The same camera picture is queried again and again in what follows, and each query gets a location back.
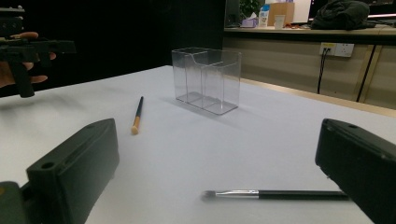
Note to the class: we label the clear acrylic organizer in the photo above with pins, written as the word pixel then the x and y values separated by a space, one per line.
pixel 205 81

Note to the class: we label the brown cardboard box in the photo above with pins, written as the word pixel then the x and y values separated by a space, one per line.
pixel 285 11

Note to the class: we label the white wall socket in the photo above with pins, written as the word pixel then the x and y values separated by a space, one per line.
pixel 345 49

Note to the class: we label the dark cloth bundle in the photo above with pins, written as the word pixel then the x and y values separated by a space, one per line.
pixel 339 15

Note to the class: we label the beige office desk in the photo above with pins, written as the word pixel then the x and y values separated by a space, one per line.
pixel 280 32

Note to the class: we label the green plant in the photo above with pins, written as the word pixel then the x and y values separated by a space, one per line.
pixel 250 6

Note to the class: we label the purple tissue box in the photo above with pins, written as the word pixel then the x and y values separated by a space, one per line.
pixel 249 21

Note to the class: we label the white monitor screen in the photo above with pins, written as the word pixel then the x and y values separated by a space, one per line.
pixel 302 11

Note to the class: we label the black makeup brush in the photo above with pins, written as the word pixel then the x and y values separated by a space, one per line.
pixel 295 195

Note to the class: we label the black curtain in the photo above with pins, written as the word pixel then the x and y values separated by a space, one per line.
pixel 124 31

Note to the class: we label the white paper cup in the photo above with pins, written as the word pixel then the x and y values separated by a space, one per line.
pixel 279 21

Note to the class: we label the yellowed wall socket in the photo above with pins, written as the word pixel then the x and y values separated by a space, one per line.
pixel 327 48

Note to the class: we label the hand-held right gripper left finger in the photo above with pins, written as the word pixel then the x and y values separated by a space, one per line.
pixel 74 168

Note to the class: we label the white table sheet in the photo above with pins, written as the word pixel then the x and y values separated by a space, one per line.
pixel 218 149

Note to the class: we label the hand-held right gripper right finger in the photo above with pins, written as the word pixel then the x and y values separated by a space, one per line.
pixel 361 161

